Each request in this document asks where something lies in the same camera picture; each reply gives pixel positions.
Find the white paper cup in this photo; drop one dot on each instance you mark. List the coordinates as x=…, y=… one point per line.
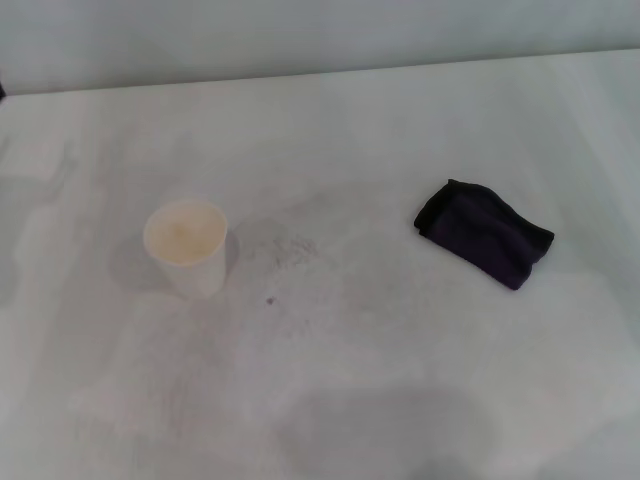
x=192, y=250

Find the dark purple rag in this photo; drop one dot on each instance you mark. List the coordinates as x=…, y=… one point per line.
x=485, y=235

